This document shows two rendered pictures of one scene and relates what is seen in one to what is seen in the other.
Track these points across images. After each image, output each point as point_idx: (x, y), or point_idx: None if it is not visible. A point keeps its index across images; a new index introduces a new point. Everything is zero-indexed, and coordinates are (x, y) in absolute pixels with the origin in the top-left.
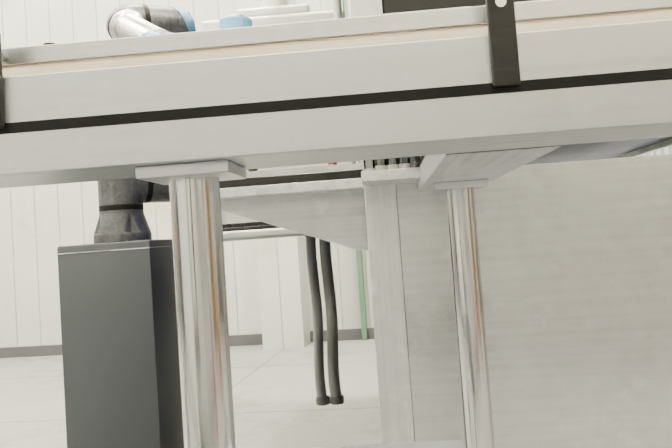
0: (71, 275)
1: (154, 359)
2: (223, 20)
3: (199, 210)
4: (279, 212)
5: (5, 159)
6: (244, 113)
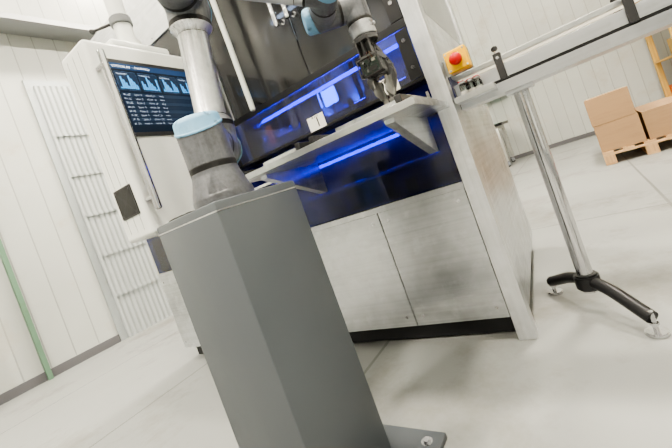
0: (241, 231)
1: (332, 288)
2: None
3: None
4: (414, 127)
5: None
6: None
